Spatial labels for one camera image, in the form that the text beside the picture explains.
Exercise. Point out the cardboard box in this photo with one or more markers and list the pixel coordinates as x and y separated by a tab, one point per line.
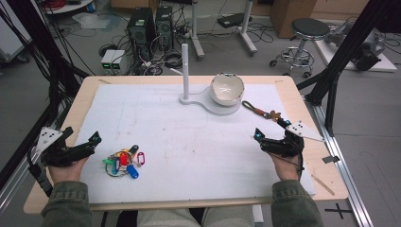
291	17

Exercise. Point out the black tape cross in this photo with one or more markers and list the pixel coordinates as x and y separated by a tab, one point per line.
338	210

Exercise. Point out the white panel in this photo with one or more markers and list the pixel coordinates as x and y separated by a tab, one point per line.
11	41

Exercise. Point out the white stand with pole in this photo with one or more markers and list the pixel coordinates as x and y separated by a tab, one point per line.
185	72

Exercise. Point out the long wooden stick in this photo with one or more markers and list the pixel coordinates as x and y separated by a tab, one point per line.
323	185

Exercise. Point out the white box with green display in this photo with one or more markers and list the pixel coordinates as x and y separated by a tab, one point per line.
118	60
106	60

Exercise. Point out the white bowl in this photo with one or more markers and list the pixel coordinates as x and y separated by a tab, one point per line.
227	88

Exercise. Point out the short wooden stick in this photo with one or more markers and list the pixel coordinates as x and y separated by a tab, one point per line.
105	81

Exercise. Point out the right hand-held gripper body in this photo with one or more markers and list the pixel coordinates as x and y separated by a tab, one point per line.
283	146

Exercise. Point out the white table mat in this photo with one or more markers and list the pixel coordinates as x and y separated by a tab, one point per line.
189	151

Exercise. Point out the round white table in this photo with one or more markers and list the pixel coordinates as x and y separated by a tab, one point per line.
72	7

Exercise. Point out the black metal frame strut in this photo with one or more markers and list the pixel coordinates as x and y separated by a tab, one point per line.
350	41
38	41

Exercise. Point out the large black computer tower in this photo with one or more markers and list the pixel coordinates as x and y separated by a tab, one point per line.
140	31

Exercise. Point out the person's right leg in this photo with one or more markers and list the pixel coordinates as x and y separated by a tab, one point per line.
230	217

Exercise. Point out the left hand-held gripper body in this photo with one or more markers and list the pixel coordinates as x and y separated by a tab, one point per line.
52	156

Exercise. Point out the black round stool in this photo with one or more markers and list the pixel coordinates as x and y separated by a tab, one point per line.
309	30

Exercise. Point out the grey machine on white board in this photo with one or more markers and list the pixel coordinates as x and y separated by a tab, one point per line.
362	47

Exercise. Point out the white desk leg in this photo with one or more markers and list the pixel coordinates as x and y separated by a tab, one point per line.
247	31
195	34

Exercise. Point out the person's left hand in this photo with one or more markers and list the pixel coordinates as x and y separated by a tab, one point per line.
66	174

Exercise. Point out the key bunch with colourful tags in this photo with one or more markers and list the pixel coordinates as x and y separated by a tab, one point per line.
123	160

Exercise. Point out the black tape piece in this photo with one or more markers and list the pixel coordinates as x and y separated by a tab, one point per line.
331	159

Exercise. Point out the flat black case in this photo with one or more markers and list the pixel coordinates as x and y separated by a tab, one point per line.
231	20

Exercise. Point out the clear plastic sheet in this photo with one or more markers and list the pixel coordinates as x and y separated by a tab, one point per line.
94	21

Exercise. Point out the person's right hand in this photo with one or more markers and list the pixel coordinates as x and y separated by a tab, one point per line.
287	168

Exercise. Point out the slim black computer tower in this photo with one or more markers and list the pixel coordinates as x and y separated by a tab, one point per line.
164	26

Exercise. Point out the aluminium rail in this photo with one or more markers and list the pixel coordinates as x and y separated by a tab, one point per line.
343	170
12	194

